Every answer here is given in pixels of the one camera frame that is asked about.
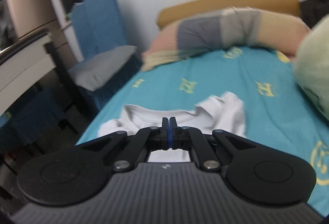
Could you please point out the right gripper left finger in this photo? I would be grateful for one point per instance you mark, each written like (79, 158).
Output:
(141, 145)

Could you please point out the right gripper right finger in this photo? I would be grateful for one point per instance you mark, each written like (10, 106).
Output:
(192, 140)

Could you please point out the white t-shirt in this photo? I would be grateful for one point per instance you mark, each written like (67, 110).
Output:
(225, 112)

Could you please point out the grey seat cushion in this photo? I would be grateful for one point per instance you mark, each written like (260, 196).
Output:
(94, 73)

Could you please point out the blue covered chair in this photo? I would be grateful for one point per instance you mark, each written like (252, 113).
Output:
(98, 28)

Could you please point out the teal patterned bed sheet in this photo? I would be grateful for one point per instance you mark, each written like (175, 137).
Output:
(278, 113)

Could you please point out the striped pillow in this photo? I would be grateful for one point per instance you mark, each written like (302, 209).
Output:
(223, 29)

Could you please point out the green fleece blanket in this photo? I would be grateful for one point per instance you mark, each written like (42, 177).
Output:
(310, 67)

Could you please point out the white desk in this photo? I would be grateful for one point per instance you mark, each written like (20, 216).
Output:
(22, 65)

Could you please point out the tan headboard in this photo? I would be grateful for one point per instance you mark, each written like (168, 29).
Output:
(181, 11)

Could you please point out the black clothing pile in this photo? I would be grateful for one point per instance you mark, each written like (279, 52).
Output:
(312, 11)

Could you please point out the brown refrigerator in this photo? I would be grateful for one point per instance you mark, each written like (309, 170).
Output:
(28, 16)

